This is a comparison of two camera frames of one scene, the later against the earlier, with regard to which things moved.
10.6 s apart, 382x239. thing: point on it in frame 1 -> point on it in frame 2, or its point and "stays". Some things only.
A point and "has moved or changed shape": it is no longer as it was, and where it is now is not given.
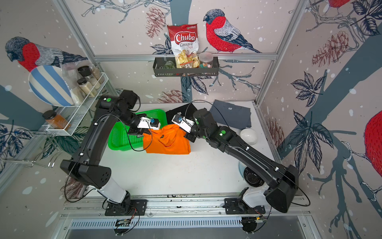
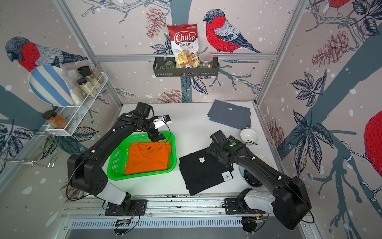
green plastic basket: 119,139 has moved or changed shape
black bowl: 252,178 stays
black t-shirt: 187,110 -> 201,170
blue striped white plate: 47,82 stays
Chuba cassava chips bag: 185,41 stays
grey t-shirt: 231,114 stays
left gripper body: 135,130 -> 153,135
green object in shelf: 169,64 stays
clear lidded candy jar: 206,59 stays
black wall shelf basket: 166,67 stays
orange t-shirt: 169,139 -> 144,157
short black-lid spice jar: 87,87 stays
